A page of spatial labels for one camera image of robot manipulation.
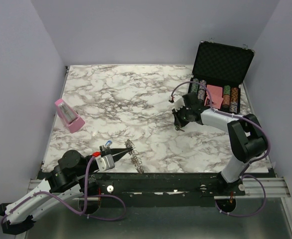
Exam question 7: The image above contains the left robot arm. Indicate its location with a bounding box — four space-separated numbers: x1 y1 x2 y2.
0 146 133 235

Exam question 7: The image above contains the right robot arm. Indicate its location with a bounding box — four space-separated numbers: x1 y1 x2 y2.
169 93 269 195

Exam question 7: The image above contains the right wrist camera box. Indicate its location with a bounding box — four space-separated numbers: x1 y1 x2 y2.
171 95 185 112

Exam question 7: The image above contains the green tagged key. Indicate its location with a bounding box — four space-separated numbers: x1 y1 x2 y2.
175 126 185 132

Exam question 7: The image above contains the pink metronome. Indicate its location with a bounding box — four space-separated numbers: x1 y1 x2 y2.
55 99 85 133

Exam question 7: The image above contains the metal key ring disc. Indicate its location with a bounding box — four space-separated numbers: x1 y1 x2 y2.
125 139 144 174

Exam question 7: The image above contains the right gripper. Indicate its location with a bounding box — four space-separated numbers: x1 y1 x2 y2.
172 104 192 128

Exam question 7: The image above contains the black poker chip case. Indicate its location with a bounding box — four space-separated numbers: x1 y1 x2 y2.
191 41 255 114

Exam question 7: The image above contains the pink playing card deck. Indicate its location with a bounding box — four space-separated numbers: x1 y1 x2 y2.
206 85 223 109

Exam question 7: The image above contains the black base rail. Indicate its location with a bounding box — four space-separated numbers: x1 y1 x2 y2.
37 171 259 209

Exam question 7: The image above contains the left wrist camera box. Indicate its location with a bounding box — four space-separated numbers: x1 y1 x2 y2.
95 154 115 172

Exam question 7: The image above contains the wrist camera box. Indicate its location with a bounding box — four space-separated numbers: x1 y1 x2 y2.
95 154 115 172
171 95 185 112

